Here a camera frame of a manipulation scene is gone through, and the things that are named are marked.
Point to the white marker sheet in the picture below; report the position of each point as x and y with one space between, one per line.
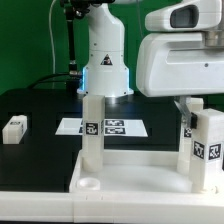
112 127

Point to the white desk top tray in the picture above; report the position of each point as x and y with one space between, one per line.
134 173

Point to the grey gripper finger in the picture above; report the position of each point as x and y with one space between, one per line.
189 119

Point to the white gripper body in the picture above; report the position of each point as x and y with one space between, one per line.
184 52

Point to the white front fence bar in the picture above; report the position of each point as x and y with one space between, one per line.
114 208

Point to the black camera pole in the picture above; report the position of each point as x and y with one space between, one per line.
73 9

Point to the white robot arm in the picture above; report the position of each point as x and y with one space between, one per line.
105 73

